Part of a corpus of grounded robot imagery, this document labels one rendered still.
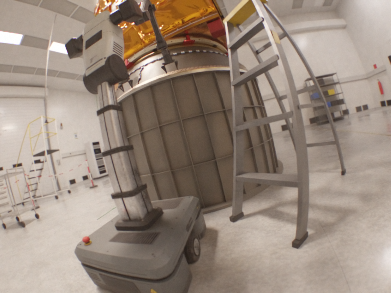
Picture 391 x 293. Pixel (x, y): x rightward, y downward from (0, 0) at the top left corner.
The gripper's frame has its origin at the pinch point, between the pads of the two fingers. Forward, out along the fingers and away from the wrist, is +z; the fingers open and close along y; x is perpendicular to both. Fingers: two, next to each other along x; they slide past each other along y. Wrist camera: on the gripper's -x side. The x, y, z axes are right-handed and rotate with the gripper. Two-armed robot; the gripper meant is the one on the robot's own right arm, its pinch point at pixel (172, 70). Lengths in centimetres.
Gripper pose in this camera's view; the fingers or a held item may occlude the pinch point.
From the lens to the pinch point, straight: 142.8
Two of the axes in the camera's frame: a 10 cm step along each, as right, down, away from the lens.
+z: 3.1, 8.0, 5.2
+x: -0.4, 5.5, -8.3
